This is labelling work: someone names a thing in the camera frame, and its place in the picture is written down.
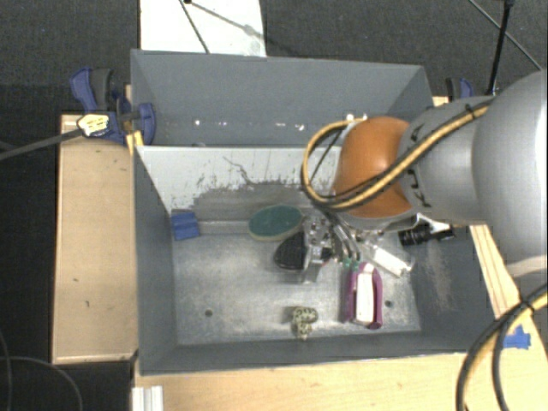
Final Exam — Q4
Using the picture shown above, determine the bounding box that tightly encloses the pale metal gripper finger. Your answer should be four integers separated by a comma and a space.
298, 246, 333, 284
303, 219, 331, 270

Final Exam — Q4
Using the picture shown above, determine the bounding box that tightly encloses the black rounded object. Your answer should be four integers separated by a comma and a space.
273, 231, 308, 273

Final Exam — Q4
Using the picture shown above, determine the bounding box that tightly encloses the dark green oval sponge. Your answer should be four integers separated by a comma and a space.
247, 204, 306, 242

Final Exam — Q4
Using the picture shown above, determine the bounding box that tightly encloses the white plastic bar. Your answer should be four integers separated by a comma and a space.
366, 246, 414, 278

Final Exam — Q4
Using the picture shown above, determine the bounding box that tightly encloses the yellow spotted toy animal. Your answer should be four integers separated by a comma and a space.
285, 305, 319, 341

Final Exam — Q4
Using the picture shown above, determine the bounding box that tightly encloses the grey metal bin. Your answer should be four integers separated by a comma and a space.
129, 48, 493, 376

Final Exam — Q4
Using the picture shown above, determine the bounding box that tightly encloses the blue ribbed block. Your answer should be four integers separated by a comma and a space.
170, 211, 201, 241

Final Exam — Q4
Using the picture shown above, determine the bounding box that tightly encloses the pale wood flat board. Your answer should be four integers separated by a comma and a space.
51, 111, 140, 366

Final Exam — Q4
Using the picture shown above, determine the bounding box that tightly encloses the black cylinder on white bracket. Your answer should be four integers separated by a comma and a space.
397, 213, 456, 247

